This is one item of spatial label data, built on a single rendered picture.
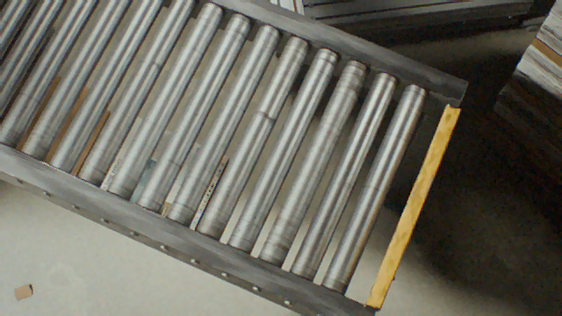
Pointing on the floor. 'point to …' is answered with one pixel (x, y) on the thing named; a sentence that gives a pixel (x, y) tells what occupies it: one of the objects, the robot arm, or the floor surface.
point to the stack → (531, 120)
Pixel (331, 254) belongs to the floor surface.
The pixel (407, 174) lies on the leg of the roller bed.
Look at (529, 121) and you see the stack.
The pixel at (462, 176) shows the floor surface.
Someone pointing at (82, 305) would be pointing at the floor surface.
